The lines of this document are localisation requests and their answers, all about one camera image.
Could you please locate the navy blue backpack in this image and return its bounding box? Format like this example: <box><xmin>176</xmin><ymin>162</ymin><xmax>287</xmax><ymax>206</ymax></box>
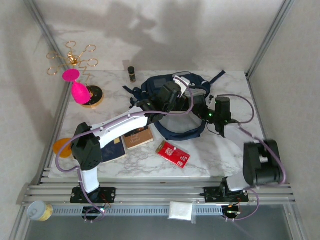
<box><xmin>122</xmin><ymin>69</ymin><xmax>227</xmax><ymax>141</ymax></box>

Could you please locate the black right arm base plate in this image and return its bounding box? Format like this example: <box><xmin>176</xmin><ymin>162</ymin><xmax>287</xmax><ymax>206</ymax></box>
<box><xmin>203</xmin><ymin>186</ymin><xmax>250</xmax><ymax>203</ymax></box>

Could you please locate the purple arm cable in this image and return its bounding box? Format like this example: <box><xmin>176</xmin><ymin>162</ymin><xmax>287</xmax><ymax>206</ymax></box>
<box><xmin>55</xmin><ymin>77</ymin><xmax>195</xmax><ymax>223</ymax></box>
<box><xmin>214</xmin><ymin>93</ymin><xmax>287</xmax><ymax>223</ymax></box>

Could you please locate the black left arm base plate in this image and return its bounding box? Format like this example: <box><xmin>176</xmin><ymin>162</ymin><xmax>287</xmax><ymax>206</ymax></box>
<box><xmin>70</xmin><ymin>186</ymin><xmax>117</xmax><ymax>204</ymax></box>

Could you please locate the aluminium frame rail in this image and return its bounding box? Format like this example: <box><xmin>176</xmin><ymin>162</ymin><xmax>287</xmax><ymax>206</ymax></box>
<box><xmin>16</xmin><ymin>174</ymin><xmax>297</xmax><ymax>207</ymax></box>

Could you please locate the grey slotted cable tray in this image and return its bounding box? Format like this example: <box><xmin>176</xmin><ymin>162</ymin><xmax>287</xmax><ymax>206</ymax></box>
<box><xmin>51</xmin><ymin>205</ymin><xmax>241</xmax><ymax>217</ymax></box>

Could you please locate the navy book with gold label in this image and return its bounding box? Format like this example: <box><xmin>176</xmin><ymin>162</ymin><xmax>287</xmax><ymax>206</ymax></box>
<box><xmin>99</xmin><ymin>136</ymin><xmax>128</xmax><ymax>165</ymax></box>

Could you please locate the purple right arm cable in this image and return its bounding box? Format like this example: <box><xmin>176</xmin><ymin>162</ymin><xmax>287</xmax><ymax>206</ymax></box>
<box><xmin>214</xmin><ymin>93</ymin><xmax>287</xmax><ymax>223</ymax></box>

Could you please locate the small dark spice jar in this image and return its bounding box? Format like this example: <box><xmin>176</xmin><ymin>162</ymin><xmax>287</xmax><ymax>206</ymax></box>
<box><xmin>127</xmin><ymin>66</ymin><xmax>138</xmax><ymax>83</ymax></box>

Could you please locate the brown hardcover book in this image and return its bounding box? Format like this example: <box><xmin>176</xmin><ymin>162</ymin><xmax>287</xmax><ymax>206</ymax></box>
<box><xmin>122</xmin><ymin>125</ymin><xmax>155</xmax><ymax>151</ymax></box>

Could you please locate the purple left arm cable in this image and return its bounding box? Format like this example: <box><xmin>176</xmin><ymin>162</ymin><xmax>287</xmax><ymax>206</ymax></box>
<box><xmin>55</xmin><ymin>77</ymin><xmax>195</xmax><ymax>223</ymax></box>

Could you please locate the orange heart-shaped dish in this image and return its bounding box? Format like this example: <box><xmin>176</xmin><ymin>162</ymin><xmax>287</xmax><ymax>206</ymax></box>
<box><xmin>52</xmin><ymin>137</ymin><xmax>75</xmax><ymax>159</ymax></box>

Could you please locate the aluminium side rail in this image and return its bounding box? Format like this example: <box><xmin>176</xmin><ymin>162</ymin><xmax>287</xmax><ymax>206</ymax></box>
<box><xmin>246</xmin><ymin>74</ymin><xmax>310</xmax><ymax>240</ymax></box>
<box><xmin>8</xmin><ymin>81</ymin><xmax>73</xmax><ymax>240</ymax></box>

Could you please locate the gold wire jewelry stand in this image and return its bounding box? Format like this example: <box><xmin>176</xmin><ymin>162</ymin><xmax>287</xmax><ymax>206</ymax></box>
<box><xmin>46</xmin><ymin>41</ymin><xmax>105</xmax><ymax>110</ymax></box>

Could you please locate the white filled plastic bag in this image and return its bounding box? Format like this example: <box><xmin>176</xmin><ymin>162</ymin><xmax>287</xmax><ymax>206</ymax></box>
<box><xmin>167</xmin><ymin>201</ymin><xmax>197</xmax><ymax>224</ymax></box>

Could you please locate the red pencil case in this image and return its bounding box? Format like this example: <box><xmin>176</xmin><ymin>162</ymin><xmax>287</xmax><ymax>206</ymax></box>
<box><xmin>155</xmin><ymin>140</ymin><xmax>191</xmax><ymax>169</ymax></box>

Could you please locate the aluminium frame post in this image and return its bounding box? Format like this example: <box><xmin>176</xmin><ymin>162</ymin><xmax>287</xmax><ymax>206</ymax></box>
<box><xmin>245</xmin><ymin>0</ymin><xmax>298</xmax><ymax>80</ymax></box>
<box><xmin>23</xmin><ymin>0</ymin><xmax>73</xmax><ymax>85</ymax></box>

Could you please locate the tin can with yellow label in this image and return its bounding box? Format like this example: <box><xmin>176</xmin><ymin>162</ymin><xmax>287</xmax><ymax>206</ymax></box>
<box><xmin>26</xmin><ymin>200</ymin><xmax>54</xmax><ymax>222</ymax></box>

